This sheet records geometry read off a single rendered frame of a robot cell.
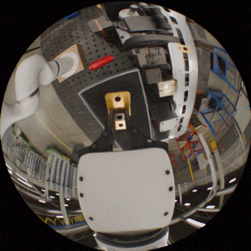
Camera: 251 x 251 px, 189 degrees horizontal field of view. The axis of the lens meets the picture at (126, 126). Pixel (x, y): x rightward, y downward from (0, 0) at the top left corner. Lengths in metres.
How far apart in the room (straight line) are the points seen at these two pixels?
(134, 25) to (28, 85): 0.30
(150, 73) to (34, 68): 0.35
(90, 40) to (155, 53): 0.49
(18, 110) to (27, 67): 0.13
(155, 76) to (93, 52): 0.49
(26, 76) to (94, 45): 0.50
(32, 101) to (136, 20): 0.35
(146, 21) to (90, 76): 0.58
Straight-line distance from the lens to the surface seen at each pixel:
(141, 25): 0.20
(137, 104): 0.22
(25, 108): 0.33
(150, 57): 0.27
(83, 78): 0.70
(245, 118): 8.15
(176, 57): 0.41
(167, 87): 0.32
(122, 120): 0.17
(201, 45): 0.52
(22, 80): 0.31
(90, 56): 0.66
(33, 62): 0.31
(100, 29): 0.28
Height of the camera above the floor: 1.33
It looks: 41 degrees down
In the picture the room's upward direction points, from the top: 173 degrees clockwise
